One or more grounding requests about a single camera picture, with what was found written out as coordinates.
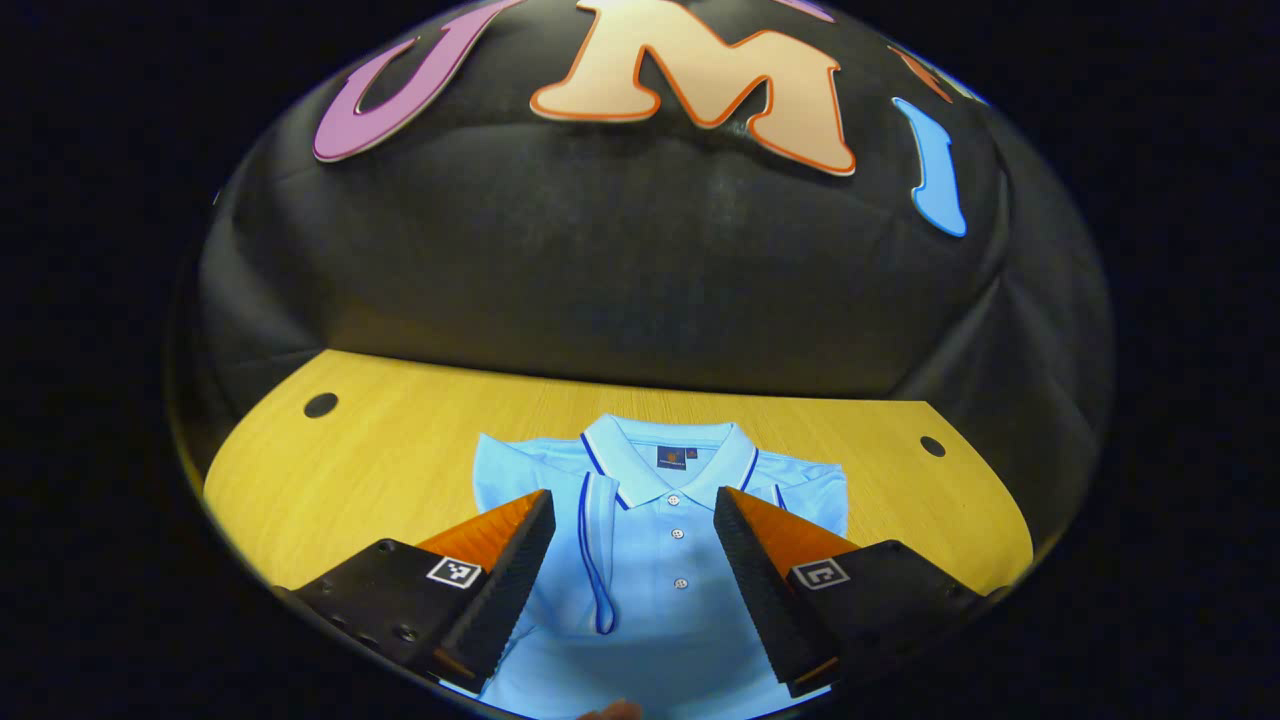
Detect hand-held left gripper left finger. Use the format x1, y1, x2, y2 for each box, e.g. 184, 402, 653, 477
270, 489, 557, 696

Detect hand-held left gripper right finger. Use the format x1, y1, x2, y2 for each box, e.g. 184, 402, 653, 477
713, 487, 1006, 699

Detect light blue T-shirt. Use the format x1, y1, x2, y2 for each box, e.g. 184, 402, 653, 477
440, 413, 851, 720

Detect black backdrop cloth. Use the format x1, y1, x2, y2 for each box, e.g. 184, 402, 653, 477
170, 0, 1116, 561

